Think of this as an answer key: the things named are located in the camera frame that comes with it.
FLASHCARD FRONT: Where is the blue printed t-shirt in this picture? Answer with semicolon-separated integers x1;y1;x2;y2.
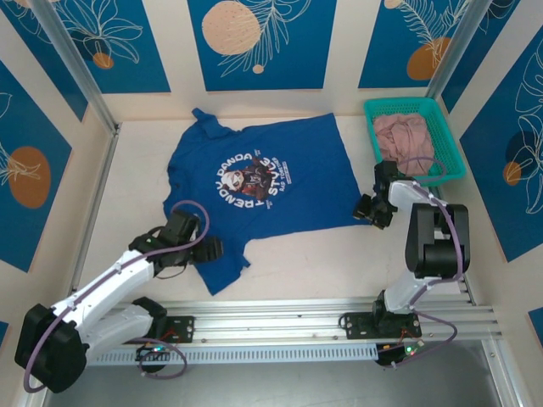
163;107;370;296

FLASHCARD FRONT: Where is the crumpled pink cloth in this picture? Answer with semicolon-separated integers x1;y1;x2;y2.
372;112;436;177

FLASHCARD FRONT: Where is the teal plastic mesh basket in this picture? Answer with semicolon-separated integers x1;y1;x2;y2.
363;97;467;189

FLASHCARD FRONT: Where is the small circuit board with LEDs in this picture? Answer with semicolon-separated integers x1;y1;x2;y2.
135;343;175;362
375;341;425;368

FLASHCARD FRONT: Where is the blue poster with white flower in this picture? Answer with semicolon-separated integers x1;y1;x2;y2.
49;0;172;95

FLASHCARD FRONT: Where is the blue poster with beige circle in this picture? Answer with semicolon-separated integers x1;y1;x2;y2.
188;0;339;92

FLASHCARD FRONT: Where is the blue poster with fern leaf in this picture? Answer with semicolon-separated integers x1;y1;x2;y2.
358;0;472;90

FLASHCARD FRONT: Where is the blue poster with orange circle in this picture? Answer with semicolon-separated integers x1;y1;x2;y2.
0;59;73;273

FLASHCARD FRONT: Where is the grey metal sheet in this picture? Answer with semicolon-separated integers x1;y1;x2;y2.
42;364;504;407

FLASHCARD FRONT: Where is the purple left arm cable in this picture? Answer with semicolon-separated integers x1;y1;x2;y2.
23;200;212;394

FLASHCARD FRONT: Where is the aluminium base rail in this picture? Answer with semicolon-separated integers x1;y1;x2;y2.
36;296;506;349

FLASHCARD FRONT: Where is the grey slotted cable duct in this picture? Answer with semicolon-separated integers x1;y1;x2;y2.
54;343;378;366

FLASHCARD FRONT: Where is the aluminium corner post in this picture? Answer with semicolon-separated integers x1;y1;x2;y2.
29;0;122;137
425;0;488;102

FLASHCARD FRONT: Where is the blue floral wall poster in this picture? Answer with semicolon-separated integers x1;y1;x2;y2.
451;0;523;114
0;0;89;123

